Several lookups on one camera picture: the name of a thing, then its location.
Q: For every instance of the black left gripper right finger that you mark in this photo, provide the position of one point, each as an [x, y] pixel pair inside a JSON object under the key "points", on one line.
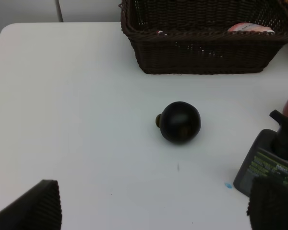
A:
{"points": [[268, 205]]}

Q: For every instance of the dark brown wicker basket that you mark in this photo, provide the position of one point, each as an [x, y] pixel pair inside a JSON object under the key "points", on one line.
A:
{"points": [[191, 36]]}

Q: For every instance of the dark pump bottle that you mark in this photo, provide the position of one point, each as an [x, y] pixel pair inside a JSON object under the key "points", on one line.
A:
{"points": [[267, 157]]}

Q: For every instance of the pink lotion bottle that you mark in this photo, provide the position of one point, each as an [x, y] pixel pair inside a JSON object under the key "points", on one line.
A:
{"points": [[248, 27]]}

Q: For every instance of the dark round fruit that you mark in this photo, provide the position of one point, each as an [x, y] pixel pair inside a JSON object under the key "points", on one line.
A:
{"points": [[179, 123]]}

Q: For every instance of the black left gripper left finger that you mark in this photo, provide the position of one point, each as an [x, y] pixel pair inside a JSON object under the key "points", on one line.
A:
{"points": [[37, 209]]}

